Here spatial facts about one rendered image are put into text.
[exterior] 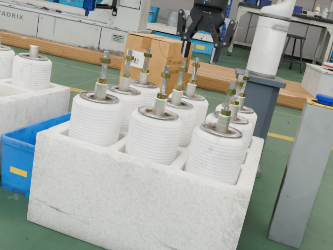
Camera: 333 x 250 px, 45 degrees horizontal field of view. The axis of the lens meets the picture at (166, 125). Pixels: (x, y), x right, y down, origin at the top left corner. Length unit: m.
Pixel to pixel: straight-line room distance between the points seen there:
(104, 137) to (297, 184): 0.41
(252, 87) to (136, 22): 1.74
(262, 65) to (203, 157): 0.61
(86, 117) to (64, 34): 2.23
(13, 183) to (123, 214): 0.30
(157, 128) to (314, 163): 0.35
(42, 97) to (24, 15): 2.04
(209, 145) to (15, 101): 0.48
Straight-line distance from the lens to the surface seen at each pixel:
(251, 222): 1.00
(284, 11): 1.24
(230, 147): 0.68
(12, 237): 0.79
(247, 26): 9.09
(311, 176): 0.89
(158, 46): 1.93
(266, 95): 1.24
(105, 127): 0.74
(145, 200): 0.70
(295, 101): 2.73
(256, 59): 1.25
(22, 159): 0.90
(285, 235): 0.94
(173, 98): 0.83
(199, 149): 0.69
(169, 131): 0.70
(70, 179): 0.75
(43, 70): 1.08
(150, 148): 0.70
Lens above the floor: 0.43
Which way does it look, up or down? 15 degrees down
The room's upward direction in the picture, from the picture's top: 12 degrees clockwise
